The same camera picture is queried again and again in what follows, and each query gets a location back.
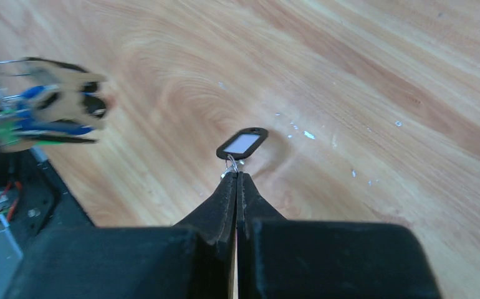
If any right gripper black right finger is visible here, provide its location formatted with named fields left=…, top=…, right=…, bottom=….
left=236, top=173, right=442, bottom=298

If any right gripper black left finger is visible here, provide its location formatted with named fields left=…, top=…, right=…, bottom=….
left=4, top=173, right=238, bottom=298

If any key with black tag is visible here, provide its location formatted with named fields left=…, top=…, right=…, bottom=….
left=216, top=127, right=269, bottom=179

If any keyring with key bunch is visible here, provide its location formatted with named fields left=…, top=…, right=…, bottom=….
left=0, top=57, right=109, bottom=153

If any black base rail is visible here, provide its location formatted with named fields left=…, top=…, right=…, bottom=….
left=0, top=148, right=94, bottom=254

